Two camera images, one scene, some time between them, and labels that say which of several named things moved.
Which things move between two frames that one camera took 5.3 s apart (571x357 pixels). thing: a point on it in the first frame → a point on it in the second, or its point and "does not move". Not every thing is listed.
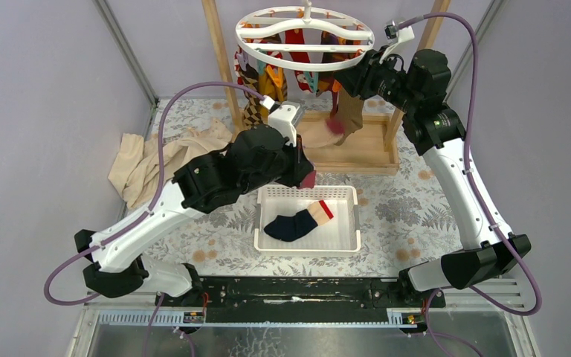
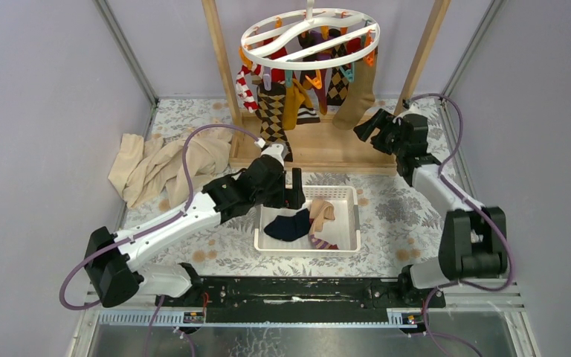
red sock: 296,36 → 277,74
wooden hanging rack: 375,150 does not move
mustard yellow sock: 272,84 → 293,97
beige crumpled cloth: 135,169 does not move
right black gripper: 352,77 → 381,119
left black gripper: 298,163 → 288,200
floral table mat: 402,220 does not move
